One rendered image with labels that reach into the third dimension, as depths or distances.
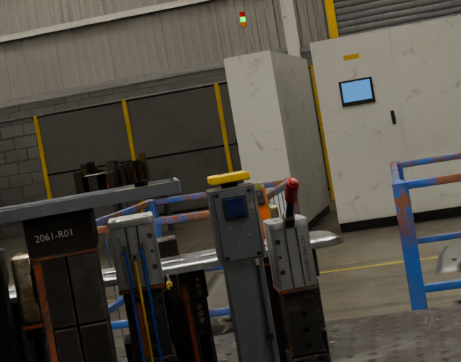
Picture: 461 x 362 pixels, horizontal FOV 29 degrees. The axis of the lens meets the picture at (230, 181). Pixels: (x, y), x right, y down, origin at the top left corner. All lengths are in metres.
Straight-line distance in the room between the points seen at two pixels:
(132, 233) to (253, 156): 8.00
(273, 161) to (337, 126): 0.76
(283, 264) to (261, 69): 7.95
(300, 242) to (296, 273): 0.05
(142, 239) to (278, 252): 0.23
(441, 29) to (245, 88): 2.06
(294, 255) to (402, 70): 7.88
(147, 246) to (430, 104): 7.97
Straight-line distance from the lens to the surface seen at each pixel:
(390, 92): 9.35
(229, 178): 1.34
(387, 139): 9.36
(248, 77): 9.46
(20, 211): 1.31
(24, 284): 1.52
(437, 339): 2.05
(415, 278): 3.33
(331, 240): 1.65
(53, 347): 1.36
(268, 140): 9.42
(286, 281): 1.53
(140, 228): 1.49
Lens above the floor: 1.22
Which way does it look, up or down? 3 degrees down
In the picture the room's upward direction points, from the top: 10 degrees counter-clockwise
